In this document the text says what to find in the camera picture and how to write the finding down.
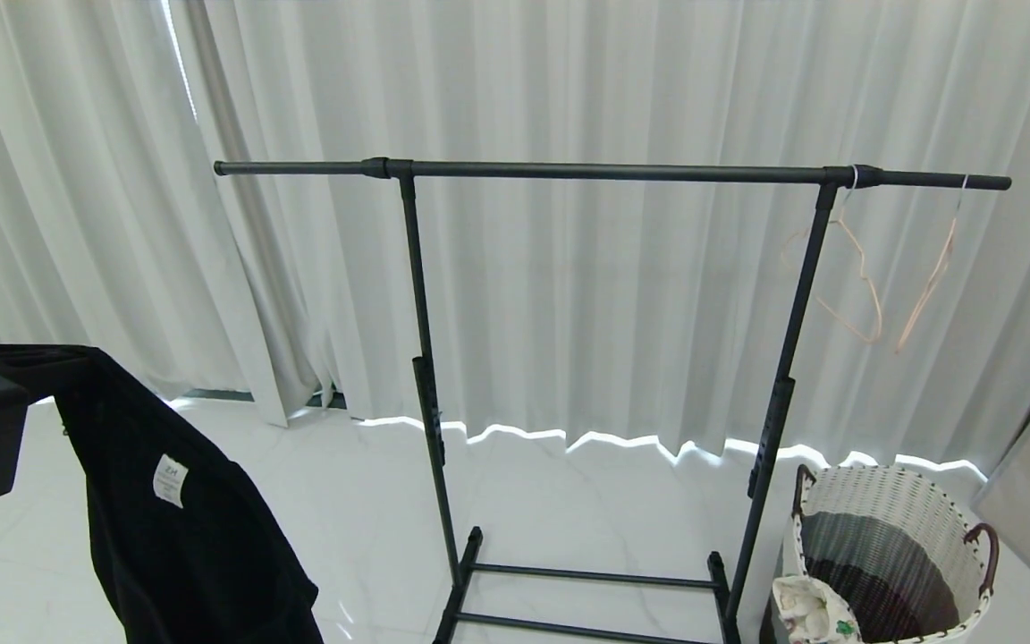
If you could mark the black clothes rack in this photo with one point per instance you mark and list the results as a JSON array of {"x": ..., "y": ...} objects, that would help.
[{"x": 613, "y": 171}]

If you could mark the pink clothes hanger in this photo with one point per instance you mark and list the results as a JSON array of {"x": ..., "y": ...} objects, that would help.
[
  {"x": 937, "y": 279},
  {"x": 879, "y": 326}
]

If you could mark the black short-sleeved shirt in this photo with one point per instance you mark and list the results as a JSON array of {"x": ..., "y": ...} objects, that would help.
[{"x": 175, "y": 555}]

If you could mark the cream printed garment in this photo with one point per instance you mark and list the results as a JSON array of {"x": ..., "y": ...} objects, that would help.
[{"x": 806, "y": 613}]

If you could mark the white curtain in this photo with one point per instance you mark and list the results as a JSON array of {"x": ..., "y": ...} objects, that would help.
[
  {"x": 613, "y": 313},
  {"x": 50, "y": 224}
]

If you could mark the white laundry basket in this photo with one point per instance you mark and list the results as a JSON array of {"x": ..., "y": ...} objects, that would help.
[{"x": 882, "y": 492}]

